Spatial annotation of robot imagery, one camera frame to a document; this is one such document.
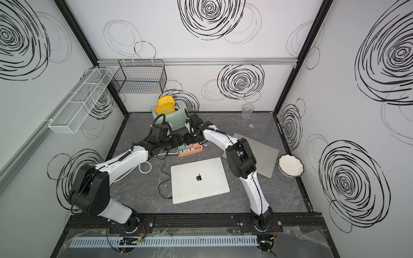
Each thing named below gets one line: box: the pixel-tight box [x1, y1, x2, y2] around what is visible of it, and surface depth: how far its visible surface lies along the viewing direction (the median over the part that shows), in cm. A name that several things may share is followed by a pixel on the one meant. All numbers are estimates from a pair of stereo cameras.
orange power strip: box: [177, 142, 204, 158], surface depth 99 cm
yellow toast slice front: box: [154, 103, 176, 116], surface depth 98 cm
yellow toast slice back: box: [157, 95, 176, 106], surface depth 101 cm
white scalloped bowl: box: [278, 154, 304, 178], surface depth 92 cm
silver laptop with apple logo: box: [170, 156, 231, 205], surface depth 89 cm
